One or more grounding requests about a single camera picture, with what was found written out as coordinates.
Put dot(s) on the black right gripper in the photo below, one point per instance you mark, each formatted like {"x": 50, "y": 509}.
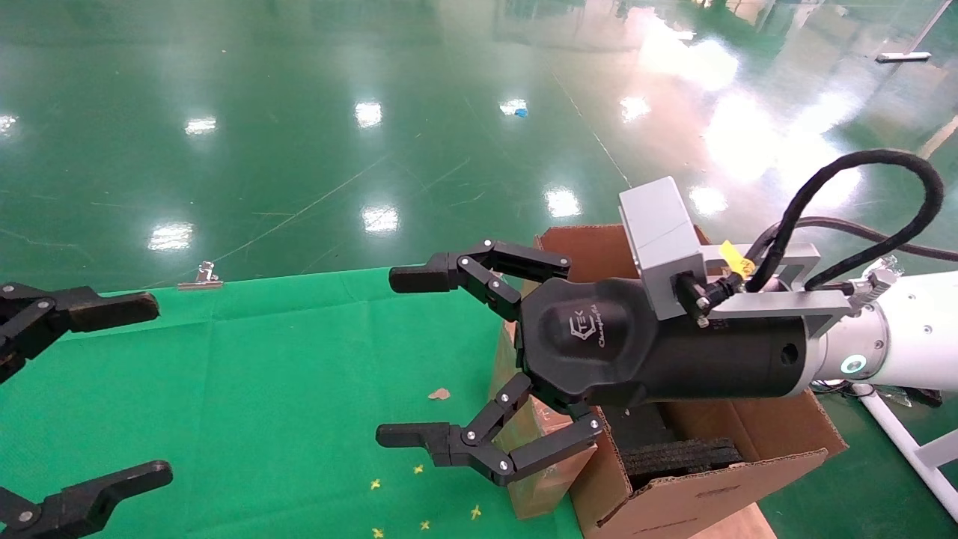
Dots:
{"x": 599, "y": 344}

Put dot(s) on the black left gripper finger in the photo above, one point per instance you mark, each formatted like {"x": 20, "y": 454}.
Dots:
{"x": 97, "y": 308}
{"x": 90, "y": 498}

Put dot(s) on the small brown cardboard box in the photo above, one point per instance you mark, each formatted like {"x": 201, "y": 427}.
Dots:
{"x": 539, "y": 486}

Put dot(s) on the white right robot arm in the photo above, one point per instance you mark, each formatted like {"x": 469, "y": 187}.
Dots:
{"x": 920, "y": 337}

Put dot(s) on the large open cardboard carton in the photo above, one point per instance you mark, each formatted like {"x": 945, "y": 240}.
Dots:
{"x": 696, "y": 501}

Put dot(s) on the small tan paper scrap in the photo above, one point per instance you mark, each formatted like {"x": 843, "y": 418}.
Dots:
{"x": 438, "y": 394}

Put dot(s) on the silver binder clip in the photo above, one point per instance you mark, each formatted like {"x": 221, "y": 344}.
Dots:
{"x": 202, "y": 282}

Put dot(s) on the green table cloth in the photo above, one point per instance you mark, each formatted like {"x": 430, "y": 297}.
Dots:
{"x": 262, "y": 389}

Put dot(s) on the black foam insert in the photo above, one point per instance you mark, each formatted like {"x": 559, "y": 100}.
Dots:
{"x": 673, "y": 458}

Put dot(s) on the white metal stand leg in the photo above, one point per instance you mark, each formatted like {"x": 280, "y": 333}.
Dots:
{"x": 909, "y": 449}

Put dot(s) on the white bar on floor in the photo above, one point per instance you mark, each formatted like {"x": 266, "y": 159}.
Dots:
{"x": 903, "y": 57}

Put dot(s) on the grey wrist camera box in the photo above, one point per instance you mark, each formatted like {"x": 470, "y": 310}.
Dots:
{"x": 658, "y": 232}

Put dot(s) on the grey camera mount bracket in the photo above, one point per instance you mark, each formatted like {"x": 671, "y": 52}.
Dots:
{"x": 763, "y": 303}

